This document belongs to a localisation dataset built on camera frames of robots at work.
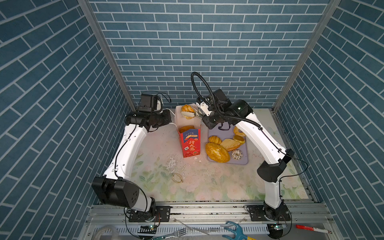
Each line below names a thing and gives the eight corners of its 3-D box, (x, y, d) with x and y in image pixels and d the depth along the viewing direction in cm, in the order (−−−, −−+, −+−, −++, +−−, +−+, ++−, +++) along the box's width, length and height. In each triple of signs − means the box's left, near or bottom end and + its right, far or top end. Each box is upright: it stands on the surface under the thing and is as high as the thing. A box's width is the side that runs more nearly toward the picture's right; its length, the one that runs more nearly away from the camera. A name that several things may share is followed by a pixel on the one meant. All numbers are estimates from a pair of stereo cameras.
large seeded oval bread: (206, 163, 93) (206, 158, 88) (205, 148, 100) (206, 142, 95) (228, 163, 93) (230, 158, 88) (226, 148, 100) (228, 142, 95)
